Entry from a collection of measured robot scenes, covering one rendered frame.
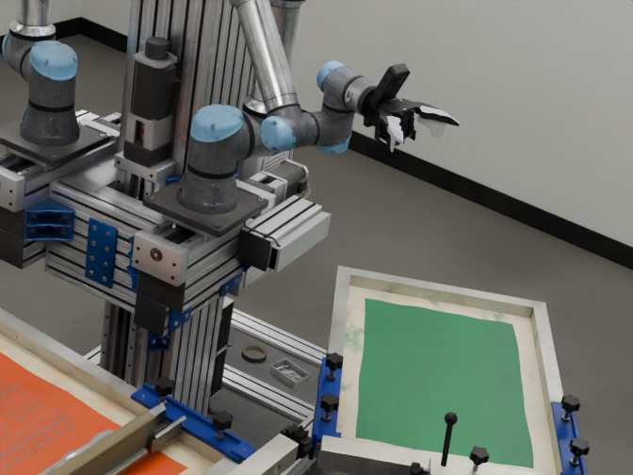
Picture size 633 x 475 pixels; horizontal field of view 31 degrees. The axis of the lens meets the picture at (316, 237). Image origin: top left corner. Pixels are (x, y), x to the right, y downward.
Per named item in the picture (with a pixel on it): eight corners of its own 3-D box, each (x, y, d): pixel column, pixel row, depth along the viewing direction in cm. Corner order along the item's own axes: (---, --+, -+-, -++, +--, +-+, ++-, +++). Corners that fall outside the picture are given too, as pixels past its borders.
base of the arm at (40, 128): (46, 116, 306) (48, 82, 302) (91, 135, 301) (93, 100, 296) (7, 132, 294) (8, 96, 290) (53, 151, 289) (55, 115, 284)
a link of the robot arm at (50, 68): (39, 109, 285) (40, 58, 279) (18, 89, 294) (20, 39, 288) (83, 105, 292) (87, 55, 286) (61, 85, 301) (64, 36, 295)
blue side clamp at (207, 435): (127, 417, 253) (130, 391, 249) (143, 406, 256) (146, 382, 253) (235, 482, 240) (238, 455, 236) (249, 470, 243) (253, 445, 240)
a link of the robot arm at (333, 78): (338, 91, 259) (345, 56, 255) (367, 110, 252) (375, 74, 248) (310, 95, 255) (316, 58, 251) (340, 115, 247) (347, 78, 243)
